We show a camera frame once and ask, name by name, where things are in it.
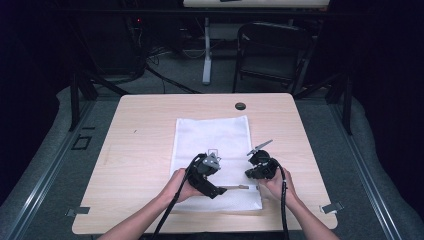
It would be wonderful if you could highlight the hand-held gripper black cable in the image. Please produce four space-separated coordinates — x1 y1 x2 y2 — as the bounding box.
273 162 291 240
149 152 208 240

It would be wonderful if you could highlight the person's left hand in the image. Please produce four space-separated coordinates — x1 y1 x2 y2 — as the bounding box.
159 167 204 205

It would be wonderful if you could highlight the black horizontal frame bar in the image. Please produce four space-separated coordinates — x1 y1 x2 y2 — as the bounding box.
54 7 371 18

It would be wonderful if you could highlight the aluminium floor rail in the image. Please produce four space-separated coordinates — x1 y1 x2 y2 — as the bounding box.
5 99 98 240
327 102 403 240

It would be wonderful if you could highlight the dark equipment cabinet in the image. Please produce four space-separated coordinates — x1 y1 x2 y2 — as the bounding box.
78 14 146 76

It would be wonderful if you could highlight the right hand-held gripper black cable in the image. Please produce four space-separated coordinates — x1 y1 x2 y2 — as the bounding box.
273 162 291 240

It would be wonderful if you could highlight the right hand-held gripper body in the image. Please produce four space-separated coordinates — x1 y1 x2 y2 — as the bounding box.
246 139 280 181

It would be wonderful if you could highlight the gray metal table bracket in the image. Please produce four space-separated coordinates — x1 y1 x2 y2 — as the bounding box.
319 201 345 215
65 206 91 218

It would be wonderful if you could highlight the thick black floor cable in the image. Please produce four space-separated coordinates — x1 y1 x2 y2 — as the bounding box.
144 63 202 95

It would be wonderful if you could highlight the left hand-held gripper black cable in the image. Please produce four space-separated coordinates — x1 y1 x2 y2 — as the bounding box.
149 152 208 240

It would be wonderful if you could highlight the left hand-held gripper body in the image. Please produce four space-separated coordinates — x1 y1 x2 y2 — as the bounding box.
187 151 223 196

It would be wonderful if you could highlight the white desk leg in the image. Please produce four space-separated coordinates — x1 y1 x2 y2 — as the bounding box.
201 16 213 86

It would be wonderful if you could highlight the white mesh laundry bag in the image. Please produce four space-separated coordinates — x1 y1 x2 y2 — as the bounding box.
169 114 264 213

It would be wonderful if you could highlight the person's right hand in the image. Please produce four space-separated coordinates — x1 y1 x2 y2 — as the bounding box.
257 165 298 208

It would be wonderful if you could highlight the black folding chair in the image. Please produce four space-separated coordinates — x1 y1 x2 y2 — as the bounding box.
232 21 315 95

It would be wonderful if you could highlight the black metal stand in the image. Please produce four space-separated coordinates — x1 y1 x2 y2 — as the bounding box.
293 64 355 136
67 68 130 133

